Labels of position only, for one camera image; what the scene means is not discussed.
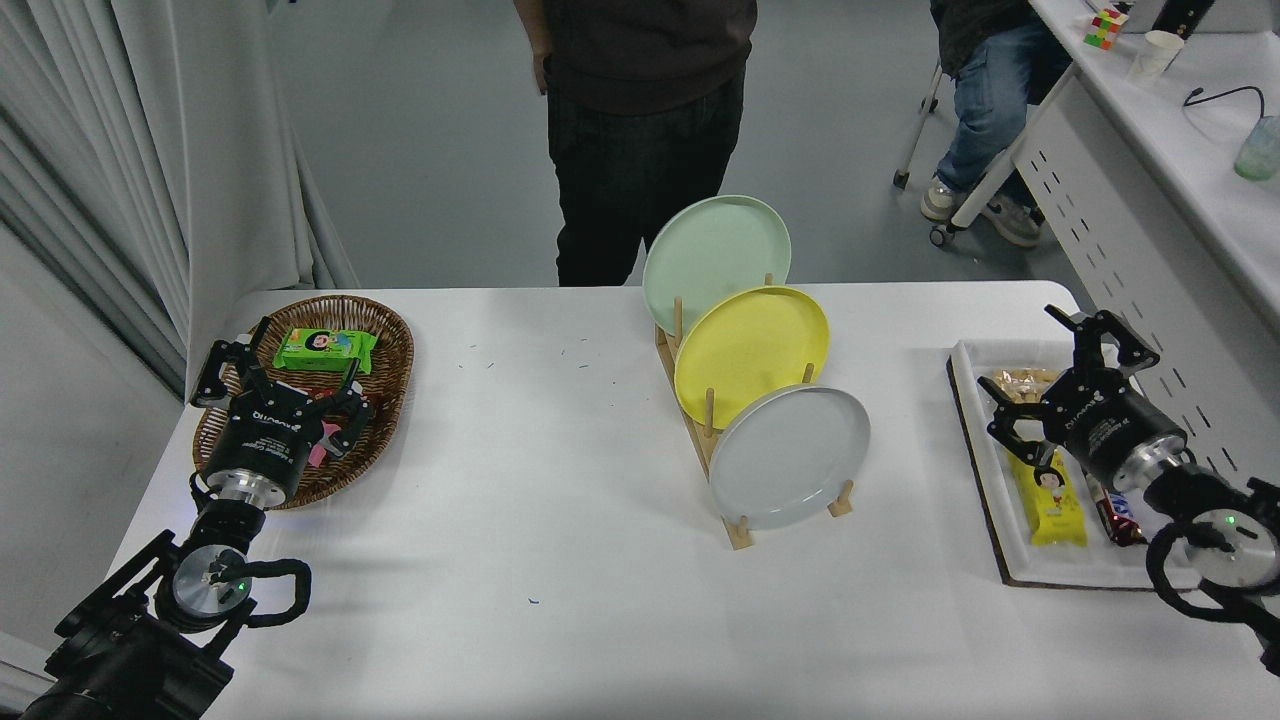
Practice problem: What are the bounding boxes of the grey plate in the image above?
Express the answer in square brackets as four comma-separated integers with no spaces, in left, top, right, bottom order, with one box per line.
[709,386,872,531]

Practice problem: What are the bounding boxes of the black desk cable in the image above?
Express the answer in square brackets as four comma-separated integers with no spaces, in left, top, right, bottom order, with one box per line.
[1183,85,1267,126]

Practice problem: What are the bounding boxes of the colourful puzzle cube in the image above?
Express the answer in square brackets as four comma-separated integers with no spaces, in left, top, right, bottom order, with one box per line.
[1083,8,1131,49]

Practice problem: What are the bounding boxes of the white paper cup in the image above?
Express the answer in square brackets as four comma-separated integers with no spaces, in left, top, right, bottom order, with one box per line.
[1128,30,1186,81]

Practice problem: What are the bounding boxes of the yellow snack bar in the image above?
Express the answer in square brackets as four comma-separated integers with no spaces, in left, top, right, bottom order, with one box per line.
[1008,450,1089,549]

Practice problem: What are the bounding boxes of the standing person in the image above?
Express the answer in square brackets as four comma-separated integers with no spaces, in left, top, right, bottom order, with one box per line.
[515,0,759,288]

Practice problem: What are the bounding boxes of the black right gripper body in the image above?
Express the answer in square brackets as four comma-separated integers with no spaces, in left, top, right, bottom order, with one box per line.
[1048,384,1183,488]

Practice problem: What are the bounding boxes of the brown Snickers bar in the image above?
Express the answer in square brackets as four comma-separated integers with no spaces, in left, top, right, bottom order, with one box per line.
[1085,475,1149,547]

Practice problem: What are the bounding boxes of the grey curtain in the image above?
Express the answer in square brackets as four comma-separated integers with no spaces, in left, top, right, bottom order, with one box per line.
[0,0,361,401]

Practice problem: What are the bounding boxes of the green snack pack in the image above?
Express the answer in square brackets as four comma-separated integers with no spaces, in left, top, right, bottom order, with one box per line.
[274,326,379,375]

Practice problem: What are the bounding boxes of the white tray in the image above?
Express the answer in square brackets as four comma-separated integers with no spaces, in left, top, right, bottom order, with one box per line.
[948,340,1223,589]

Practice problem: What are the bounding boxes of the clear nut bar packet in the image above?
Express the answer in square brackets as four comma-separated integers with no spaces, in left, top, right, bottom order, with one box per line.
[990,368,1063,406]

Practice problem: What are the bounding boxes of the wooden plate rack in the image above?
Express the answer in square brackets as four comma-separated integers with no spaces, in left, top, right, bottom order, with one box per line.
[655,272,857,551]

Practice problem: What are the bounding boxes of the seated person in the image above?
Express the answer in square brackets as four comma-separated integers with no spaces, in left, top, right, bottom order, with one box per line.
[920,0,1076,249]

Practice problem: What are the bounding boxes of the white perforated side desk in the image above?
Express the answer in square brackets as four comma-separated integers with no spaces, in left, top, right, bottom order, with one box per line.
[1010,0,1280,581]

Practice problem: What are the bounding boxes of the green translucent cup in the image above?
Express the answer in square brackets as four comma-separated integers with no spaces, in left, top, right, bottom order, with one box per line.
[1233,115,1280,182]

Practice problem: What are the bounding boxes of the brown wicker basket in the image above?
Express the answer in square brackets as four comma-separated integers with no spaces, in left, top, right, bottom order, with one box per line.
[193,294,416,511]

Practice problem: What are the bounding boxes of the pale green plate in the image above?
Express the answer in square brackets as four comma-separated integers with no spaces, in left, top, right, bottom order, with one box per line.
[642,194,793,323]

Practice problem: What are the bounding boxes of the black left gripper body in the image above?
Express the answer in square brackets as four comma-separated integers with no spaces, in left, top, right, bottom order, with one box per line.
[204,390,325,485]

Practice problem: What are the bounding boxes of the black desk object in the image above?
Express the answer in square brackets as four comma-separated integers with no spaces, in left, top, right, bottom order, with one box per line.
[1150,0,1217,39]

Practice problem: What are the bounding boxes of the yellow plate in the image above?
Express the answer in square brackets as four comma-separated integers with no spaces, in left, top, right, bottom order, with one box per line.
[674,286,832,431]

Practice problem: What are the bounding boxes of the white wheeled chair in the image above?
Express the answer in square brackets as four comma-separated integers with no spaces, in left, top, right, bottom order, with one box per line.
[893,60,1076,249]

